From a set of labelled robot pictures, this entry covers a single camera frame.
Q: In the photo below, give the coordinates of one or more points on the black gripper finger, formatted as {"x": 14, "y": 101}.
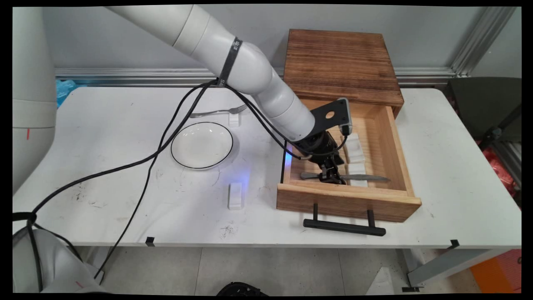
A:
{"x": 325, "y": 174}
{"x": 338, "y": 175}

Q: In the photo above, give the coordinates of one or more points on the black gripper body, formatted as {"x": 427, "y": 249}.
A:
{"x": 320, "y": 146}

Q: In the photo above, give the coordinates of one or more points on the silver table knife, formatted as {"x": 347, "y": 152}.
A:
{"x": 366, "y": 177}

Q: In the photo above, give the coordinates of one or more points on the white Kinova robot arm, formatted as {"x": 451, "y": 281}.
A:
{"x": 250, "y": 71}

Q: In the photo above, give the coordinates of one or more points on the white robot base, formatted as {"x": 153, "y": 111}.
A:
{"x": 54, "y": 266}

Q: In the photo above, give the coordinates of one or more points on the white ceramic cutlery rest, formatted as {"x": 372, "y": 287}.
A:
{"x": 356, "y": 150}
{"x": 234, "y": 121}
{"x": 235, "y": 196}
{"x": 358, "y": 168}

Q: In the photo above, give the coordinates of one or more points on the light wooden drawer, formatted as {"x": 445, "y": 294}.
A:
{"x": 345, "y": 204}

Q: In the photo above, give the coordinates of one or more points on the dark wooden drawer cabinet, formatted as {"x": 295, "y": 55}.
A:
{"x": 341, "y": 62}

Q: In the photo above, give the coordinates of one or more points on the silver fork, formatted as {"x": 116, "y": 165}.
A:
{"x": 208, "y": 112}

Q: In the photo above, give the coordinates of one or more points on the white plate with black rim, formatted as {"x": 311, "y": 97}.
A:
{"x": 202, "y": 146}

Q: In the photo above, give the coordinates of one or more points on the black tape marker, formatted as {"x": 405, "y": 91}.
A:
{"x": 150, "y": 241}
{"x": 454, "y": 243}

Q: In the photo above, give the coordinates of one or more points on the grey table leg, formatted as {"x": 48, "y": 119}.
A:
{"x": 93, "y": 258}
{"x": 441, "y": 264}

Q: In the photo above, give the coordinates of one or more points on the black object on floor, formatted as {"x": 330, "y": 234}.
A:
{"x": 241, "y": 289}

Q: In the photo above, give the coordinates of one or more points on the red bag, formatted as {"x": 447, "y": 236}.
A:
{"x": 499, "y": 168}

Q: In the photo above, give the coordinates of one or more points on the orange box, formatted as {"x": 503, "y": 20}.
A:
{"x": 499, "y": 271}

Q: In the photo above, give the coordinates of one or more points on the blue bubble wrap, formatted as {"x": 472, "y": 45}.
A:
{"x": 64, "y": 89}

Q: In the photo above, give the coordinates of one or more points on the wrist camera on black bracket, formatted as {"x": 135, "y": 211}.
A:
{"x": 329, "y": 114}

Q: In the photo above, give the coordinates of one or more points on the aluminium frame bar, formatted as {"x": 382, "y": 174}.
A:
{"x": 510, "y": 156}

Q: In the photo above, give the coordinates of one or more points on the slanted aluminium post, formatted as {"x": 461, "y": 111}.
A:
{"x": 483, "y": 37}

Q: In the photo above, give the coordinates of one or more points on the horizontal aluminium rail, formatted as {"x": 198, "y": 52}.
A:
{"x": 125, "y": 77}

